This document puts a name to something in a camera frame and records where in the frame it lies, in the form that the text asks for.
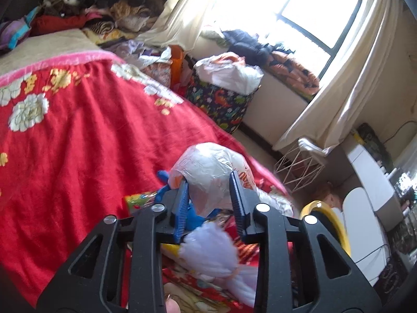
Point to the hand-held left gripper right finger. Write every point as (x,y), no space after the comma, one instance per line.
(237,208)

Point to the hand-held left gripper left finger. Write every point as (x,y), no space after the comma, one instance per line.
(181,208)

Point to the white translucent plastic bag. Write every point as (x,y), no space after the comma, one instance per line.
(208,169)

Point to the yellow rimmed trash bin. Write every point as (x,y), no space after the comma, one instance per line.
(335,216)

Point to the person's left hand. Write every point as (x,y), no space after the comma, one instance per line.
(172,305)

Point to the colourful printed wrapper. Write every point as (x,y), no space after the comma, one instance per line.
(138,202)

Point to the crumpled pale lavender plastic bag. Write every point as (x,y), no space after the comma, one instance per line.
(208,251)

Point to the dinosaur print fabric basket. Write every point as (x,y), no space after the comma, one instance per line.
(221,104)

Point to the red floral blanket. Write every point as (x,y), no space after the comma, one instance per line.
(81,169)

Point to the white chair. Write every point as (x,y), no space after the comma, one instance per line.
(361,221)

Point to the white plastic bag with laundry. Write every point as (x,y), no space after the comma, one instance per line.
(228,73)

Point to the white desk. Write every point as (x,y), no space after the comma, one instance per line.
(371,179)

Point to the pink floral fabric bag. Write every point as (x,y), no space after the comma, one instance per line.
(158,73)

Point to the orange bag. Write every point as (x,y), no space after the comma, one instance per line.
(177,65)

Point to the orange patterned blanket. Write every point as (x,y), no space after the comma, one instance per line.
(293,71)

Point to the dark bag on desk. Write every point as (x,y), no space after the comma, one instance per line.
(374,143)

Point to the white and lavender cloths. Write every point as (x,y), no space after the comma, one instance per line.
(136,50)

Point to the dark jacket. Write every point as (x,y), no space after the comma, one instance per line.
(247,44)

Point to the clutter of bottles on desk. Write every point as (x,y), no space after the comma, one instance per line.
(404,186)

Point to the cream curtain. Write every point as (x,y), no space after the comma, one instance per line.
(182,16)
(365,65)

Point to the beige bed sheet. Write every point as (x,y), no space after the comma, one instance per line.
(49,49)

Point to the window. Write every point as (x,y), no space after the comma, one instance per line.
(312,9)

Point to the pile of clothes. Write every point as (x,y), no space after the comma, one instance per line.
(97,3)

